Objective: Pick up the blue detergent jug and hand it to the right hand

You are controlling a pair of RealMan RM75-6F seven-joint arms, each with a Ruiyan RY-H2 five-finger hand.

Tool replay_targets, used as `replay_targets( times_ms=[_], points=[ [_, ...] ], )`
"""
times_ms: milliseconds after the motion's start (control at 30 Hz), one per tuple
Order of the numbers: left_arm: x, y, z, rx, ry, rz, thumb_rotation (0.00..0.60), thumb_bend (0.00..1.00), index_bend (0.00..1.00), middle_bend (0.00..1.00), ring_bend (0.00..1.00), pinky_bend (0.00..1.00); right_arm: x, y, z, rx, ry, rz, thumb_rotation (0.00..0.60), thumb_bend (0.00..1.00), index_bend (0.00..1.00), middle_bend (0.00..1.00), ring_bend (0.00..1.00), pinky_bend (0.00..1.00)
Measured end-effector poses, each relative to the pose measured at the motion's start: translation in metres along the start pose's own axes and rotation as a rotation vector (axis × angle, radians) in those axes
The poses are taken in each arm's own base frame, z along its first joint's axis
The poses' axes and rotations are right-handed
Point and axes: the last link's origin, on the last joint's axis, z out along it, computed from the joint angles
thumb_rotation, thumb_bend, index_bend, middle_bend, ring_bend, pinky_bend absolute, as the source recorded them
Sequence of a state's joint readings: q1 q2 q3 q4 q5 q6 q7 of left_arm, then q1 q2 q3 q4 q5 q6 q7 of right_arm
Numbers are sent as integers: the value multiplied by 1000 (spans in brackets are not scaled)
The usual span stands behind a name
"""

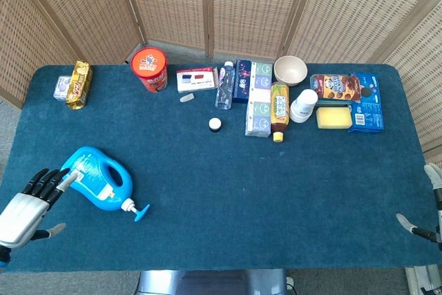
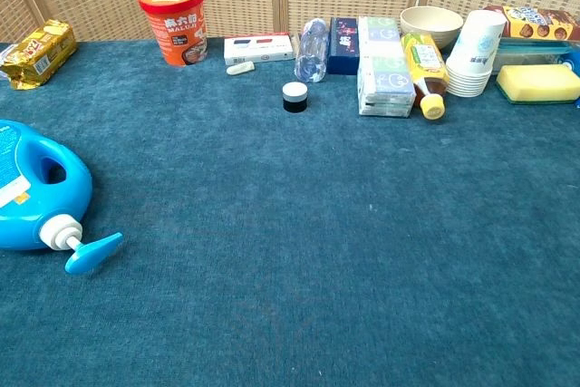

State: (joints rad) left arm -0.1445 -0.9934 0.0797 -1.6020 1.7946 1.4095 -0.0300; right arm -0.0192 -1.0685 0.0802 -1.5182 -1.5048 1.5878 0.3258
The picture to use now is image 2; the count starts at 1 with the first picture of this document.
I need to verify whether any blue detergent pump bottle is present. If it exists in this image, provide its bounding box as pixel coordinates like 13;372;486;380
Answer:
0;119;124;276

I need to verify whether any teal table cloth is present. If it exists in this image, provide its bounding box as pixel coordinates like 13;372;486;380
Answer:
0;37;580;387

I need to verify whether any black jar with white lid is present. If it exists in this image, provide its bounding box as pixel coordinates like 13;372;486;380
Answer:
282;81;310;113

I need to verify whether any small white oblong eraser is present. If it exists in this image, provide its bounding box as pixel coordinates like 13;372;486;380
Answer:
226;61;256;77

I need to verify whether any clear plastic water bottle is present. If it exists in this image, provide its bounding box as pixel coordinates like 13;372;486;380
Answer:
294;17;331;84

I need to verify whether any white flat box red blue print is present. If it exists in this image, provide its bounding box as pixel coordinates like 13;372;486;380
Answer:
223;33;296;67

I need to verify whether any pale green tissue pack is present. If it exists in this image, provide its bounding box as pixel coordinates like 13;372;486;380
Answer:
357;15;405;60
356;53;417;118

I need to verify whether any dark blue carton box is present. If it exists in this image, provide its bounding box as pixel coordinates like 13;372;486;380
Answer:
326;16;361;76

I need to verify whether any tea bottle with yellow cap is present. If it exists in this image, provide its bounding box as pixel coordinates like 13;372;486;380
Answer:
401;32;451;121

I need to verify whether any red instant noodle cup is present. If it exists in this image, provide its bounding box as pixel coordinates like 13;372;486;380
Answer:
137;0;209;67

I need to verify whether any beige bowl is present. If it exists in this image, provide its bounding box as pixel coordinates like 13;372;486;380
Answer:
399;5;465;50

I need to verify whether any stack of white paper cups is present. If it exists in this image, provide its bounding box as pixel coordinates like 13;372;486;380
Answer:
445;8;508;99

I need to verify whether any yellow sponge with green base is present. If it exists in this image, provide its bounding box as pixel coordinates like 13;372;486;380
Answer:
495;63;580;106

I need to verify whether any clear container with teal lid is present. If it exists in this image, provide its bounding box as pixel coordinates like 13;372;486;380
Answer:
492;37;577;73

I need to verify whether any gold foil biscuit packet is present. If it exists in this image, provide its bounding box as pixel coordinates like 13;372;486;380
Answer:
0;19;79;91

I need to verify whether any chocolate cookie box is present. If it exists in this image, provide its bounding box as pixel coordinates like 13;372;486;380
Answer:
483;5;580;43

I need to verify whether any blue packet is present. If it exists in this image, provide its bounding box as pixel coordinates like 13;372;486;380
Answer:
559;50;580;110

